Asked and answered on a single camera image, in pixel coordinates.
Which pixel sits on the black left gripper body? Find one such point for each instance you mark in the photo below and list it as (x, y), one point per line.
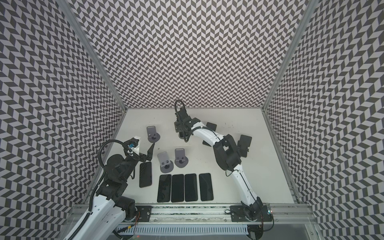
(132, 160)

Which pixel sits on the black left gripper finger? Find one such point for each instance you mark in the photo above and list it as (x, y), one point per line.
(133, 142)
(149, 155)

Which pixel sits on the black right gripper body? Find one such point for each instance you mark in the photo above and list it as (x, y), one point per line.
(179, 125)

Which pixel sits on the phone reflecting pattern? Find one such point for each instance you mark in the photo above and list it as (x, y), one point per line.
(145, 175)

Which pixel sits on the purple phone stand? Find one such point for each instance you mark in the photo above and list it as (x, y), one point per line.
(178, 188)

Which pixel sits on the black phone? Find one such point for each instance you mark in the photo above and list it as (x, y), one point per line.
(191, 188)
(206, 187)

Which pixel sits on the black folding phone stand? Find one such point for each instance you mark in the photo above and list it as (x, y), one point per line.
(243, 145)

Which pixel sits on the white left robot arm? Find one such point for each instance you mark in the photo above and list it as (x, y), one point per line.
(108, 207)

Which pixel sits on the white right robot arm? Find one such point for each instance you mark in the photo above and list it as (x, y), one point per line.
(227, 155)

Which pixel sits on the grey stand far left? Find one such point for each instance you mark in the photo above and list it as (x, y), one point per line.
(153, 135)

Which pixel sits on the grey stand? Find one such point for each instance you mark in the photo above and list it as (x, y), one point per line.
(181, 160)
(166, 165)
(153, 135)

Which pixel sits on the grey stand front left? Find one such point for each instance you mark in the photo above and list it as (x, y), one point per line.
(166, 165)

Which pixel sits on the black stand back right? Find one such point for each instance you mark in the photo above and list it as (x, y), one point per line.
(213, 127)

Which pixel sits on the grey stand front right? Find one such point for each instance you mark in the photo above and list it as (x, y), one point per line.
(181, 160)

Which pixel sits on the white ventilation grille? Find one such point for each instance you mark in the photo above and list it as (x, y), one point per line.
(184, 230)

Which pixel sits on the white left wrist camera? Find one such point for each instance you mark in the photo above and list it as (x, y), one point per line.
(134, 147)

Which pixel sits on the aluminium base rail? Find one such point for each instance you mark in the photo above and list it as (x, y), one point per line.
(223, 213)

